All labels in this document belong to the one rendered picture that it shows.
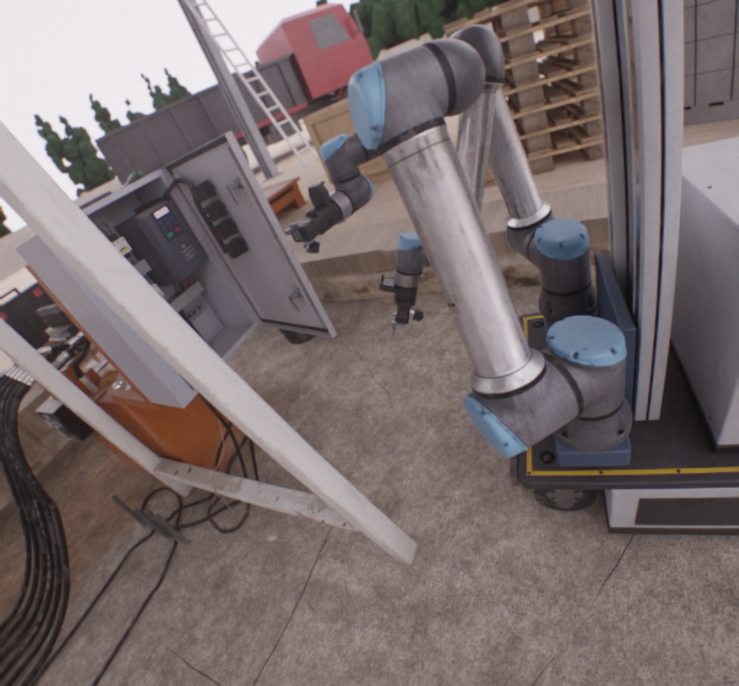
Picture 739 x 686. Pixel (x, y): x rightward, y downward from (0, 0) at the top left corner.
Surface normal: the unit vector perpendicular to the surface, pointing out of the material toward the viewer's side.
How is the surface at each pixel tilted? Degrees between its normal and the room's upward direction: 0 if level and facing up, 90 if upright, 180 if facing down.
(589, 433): 70
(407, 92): 74
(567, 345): 5
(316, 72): 90
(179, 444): 90
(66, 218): 80
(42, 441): 90
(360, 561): 0
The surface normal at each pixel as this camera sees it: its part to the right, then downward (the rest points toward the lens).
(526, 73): -0.20, 0.62
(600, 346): -0.27, -0.80
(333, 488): 0.79, -0.16
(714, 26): -0.54, 0.63
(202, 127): 0.51, 0.32
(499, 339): -0.01, 0.33
